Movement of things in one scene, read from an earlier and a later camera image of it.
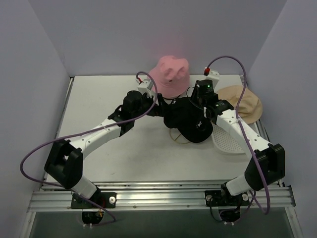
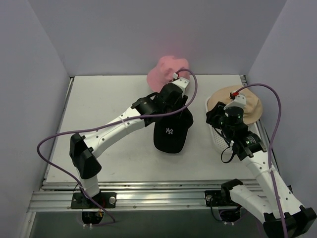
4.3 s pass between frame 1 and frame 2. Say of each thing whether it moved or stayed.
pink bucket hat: stayed
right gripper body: moved
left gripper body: moved
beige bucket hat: stayed
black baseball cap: moved
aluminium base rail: stayed
